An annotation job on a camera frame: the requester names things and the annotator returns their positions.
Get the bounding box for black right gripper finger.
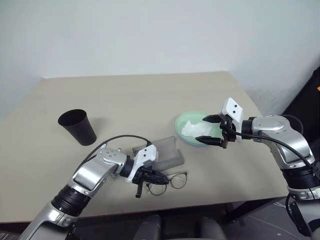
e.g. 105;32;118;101
194;135;223;148
202;114;222;124

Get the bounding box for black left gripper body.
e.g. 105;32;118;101
134;161;158;188

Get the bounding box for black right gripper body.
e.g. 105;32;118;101
217;113;238;150

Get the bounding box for thin round-framed glasses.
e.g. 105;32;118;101
147;171;189;197

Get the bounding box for translucent grey glasses case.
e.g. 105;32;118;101
131;135;186;174

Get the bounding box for black plastic cup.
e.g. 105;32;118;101
57;108;98;147

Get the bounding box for white crumpled tissue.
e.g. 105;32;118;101
180;119;214;138

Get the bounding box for mint green plate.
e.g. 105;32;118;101
174;110;226;149

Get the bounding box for dark grey rounded shape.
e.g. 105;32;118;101
133;214;162;240

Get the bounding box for black panel with orange mark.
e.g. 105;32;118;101
281;68;320;162

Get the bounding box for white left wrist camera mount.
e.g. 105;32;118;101
124;144;160;183

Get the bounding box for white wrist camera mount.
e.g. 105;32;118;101
220;97;245;144
124;144;160;183

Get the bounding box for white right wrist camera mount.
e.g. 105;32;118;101
220;97;245;144

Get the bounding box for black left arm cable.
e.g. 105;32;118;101
80;134;152;169

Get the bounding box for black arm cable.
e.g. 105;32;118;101
234;114;320;181
80;134;152;169

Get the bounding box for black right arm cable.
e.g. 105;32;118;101
234;114;320;181

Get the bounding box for black table leg frame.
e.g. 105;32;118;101
225;196;289;224

